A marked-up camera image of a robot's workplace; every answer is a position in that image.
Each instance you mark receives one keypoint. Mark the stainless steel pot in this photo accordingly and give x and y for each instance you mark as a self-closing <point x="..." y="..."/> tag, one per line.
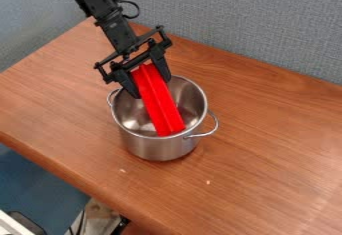
<point x="138" y="134"/>

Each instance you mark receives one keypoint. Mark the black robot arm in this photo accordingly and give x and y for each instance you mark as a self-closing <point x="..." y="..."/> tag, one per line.
<point x="101" y="9"/>

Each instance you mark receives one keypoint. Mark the red rectangular block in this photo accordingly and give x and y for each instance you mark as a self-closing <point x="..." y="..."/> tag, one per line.
<point x="158" y="100"/>

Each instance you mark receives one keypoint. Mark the white object at corner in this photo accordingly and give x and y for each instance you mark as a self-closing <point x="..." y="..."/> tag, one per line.
<point x="9" y="227"/>

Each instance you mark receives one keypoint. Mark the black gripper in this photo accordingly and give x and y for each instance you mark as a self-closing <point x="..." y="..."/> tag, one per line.
<point x="132" y="51"/>

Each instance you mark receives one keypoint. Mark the black table leg frame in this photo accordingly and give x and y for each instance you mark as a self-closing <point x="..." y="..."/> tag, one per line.
<point x="83" y="226"/>

